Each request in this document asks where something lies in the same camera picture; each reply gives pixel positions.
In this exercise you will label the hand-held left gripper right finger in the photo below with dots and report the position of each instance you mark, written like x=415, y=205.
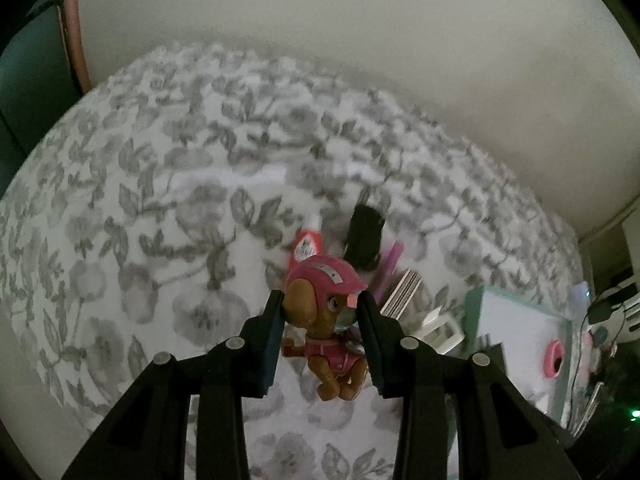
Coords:
x=372, y=350

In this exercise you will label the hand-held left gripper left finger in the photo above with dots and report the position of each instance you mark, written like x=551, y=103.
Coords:
x=272, y=350

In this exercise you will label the white hair claw clip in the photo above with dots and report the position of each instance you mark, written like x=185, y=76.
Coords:
x=447, y=332

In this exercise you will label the pink dog toy figure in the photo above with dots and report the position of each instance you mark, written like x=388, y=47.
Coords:
x=325, y=280

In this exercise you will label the red and white tube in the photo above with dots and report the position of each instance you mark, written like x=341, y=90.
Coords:
x=306, y=247

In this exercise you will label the black toy car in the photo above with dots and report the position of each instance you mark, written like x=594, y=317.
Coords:
x=365, y=235

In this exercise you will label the teal shallow cardboard box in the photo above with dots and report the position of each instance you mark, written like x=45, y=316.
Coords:
x=525, y=330

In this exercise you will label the striped card stack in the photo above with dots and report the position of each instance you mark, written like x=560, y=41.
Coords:
x=405, y=290

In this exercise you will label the pink lip gloss tube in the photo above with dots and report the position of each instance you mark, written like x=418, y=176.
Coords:
x=392, y=260

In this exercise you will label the grey floral bedsheet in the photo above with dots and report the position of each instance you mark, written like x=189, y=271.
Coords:
x=150, y=185

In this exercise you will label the white power bank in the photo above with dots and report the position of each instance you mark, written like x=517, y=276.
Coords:
x=580, y=296

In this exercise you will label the dark teal door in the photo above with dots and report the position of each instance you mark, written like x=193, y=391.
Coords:
x=30, y=90

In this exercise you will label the black wall charger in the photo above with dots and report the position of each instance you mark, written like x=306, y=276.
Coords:
x=602, y=310

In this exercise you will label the brown door frame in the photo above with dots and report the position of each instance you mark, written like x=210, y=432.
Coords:
x=75, y=50

